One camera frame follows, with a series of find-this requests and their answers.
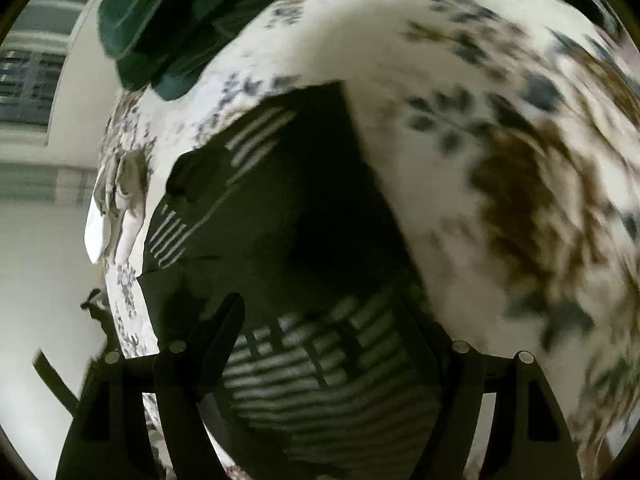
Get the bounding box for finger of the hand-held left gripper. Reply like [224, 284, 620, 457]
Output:
[81, 287, 121, 356]

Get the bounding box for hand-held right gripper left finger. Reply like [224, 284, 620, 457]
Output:
[55, 292, 246, 480]

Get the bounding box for floral bed sheet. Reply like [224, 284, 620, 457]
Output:
[92, 0, 640, 480]

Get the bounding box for folded white cloth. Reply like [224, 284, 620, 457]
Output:
[85, 150, 151, 267]

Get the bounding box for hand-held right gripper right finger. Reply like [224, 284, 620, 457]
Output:
[400, 305, 584, 480]

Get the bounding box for green cloth pile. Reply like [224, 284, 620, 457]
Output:
[97, 0, 361, 103]

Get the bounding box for dark striped garment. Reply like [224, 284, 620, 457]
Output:
[137, 80, 451, 480]

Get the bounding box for window with blinds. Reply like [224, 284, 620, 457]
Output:
[0, 0, 87, 147]

